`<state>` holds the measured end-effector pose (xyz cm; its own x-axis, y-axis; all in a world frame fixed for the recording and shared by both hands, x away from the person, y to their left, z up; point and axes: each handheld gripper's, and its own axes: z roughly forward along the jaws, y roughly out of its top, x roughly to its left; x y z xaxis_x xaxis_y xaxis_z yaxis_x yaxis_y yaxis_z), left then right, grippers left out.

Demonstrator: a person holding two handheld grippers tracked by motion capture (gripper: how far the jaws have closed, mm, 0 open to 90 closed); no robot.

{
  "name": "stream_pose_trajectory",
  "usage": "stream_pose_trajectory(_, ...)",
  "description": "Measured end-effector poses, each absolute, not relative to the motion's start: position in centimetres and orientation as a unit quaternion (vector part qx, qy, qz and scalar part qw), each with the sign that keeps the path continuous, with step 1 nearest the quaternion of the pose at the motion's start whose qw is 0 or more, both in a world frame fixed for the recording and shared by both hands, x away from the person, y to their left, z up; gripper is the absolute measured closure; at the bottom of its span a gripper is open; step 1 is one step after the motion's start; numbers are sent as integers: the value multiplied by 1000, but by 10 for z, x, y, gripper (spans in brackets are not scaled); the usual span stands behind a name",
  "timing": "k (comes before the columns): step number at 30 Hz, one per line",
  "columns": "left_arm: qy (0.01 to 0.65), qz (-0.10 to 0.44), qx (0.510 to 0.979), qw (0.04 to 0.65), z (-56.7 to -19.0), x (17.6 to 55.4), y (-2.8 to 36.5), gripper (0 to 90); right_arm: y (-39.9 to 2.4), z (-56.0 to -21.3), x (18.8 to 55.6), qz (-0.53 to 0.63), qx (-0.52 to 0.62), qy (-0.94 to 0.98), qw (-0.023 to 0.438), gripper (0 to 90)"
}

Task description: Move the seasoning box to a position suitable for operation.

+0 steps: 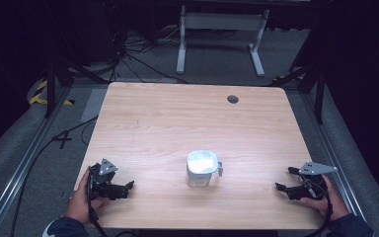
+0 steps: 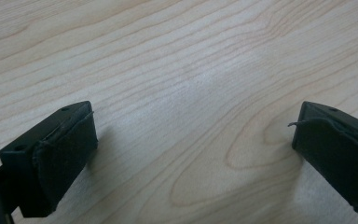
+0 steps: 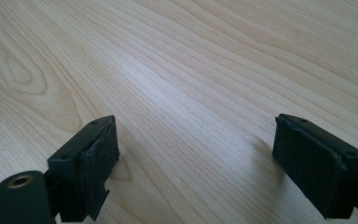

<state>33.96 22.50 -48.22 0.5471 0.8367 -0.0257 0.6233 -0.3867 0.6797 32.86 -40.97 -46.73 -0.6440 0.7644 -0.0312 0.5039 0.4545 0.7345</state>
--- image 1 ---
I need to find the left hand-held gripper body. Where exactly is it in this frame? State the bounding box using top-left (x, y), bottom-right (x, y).
top-left (88, 157), bottom-right (128, 201)

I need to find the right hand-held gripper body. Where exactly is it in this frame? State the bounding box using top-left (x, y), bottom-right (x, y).
top-left (296, 160), bottom-right (339, 200)

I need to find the person's right hand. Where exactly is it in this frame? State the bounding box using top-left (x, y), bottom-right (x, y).
top-left (298, 174), bottom-right (350, 222)

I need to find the person's left hand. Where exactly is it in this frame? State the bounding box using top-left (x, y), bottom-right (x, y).
top-left (64, 168), bottom-right (111, 225)

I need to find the black metal stand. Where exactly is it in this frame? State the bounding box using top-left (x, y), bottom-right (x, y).
top-left (269, 62), bottom-right (328, 125)
top-left (43, 54), bottom-right (111, 119)

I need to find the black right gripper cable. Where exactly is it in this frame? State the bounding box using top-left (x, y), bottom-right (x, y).
top-left (304, 176), bottom-right (334, 237)

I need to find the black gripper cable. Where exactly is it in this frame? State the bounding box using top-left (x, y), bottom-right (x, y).
top-left (86, 168), bottom-right (111, 237)
top-left (304, 176), bottom-right (334, 237)

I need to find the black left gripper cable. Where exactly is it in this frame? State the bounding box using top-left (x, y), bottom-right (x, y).
top-left (86, 168), bottom-right (111, 237)

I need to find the aluminium floor rail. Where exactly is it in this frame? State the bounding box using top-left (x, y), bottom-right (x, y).
top-left (300, 92), bottom-right (367, 221)
top-left (0, 86), bottom-right (73, 237)

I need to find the black floor cable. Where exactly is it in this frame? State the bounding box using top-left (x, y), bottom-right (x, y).
top-left (9, 116), bottom-right (99, 237)

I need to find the bundle of black floor cables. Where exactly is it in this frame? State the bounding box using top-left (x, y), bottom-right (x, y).
top-left (110, 23), bottom-right (190, 85)

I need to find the white metal table frame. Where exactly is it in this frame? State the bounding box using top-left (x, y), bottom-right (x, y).
top-left (176, 4), bottom-right (271, 79)

